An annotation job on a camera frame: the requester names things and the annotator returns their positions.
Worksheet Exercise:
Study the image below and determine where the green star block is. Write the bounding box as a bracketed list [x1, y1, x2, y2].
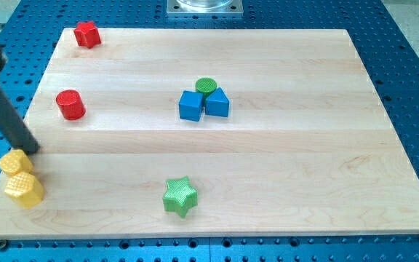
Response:
[162, 176, 198, 218]

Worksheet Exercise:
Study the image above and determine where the red star block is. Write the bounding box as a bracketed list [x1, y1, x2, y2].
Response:
[73, 21, 101, 49]

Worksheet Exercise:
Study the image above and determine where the yellow hexagon block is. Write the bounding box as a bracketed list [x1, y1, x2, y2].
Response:
[4, 172, 45, 209]

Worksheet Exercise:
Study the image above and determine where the blue triangle block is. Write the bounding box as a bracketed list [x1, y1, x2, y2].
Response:
[205, 87, 230, 117]

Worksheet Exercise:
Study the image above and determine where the blue cube block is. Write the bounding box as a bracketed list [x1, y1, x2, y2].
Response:
[178, 90, 204, 122]

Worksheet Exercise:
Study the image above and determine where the green cylinder block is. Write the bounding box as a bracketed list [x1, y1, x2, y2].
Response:
[195, 77, 218, 98]

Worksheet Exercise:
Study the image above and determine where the wooden board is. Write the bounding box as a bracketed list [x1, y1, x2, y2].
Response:
[0, 28, 419, 239]

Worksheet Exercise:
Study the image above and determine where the red cylinder block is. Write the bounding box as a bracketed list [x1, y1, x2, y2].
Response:
[55, 90, 86, 120]

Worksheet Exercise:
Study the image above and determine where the yellow heart block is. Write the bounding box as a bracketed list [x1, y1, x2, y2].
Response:
[0, 149, 33, 177]

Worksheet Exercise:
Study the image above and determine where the blue perforated metal table plate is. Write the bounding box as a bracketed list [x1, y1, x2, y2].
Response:
[0, 0, 419, 261]

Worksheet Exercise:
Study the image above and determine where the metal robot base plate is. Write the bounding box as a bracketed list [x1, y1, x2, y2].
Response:
[166, 0, 244, 16]

